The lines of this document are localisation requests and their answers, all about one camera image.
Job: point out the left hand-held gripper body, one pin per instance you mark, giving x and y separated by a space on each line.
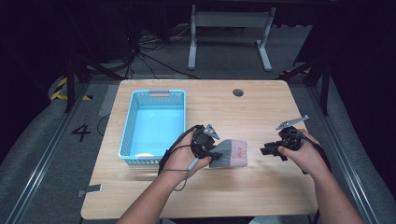
202 143

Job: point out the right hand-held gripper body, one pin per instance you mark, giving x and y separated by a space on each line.
291 138

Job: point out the gray and pink sock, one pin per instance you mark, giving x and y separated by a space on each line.
233 154

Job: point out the light blue plastic basket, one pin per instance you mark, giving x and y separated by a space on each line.
155 124

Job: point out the person's right hand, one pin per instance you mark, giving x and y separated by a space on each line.
306 155

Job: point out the person's left hand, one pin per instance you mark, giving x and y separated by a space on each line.
180 158

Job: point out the gray round table grommet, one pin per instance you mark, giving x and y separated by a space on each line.
238 92

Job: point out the black metal stand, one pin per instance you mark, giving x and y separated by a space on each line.
325 84
70 81

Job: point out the silver tape piece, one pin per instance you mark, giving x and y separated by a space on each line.
91 188

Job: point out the white metal desk frame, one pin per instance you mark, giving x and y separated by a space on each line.
230 19

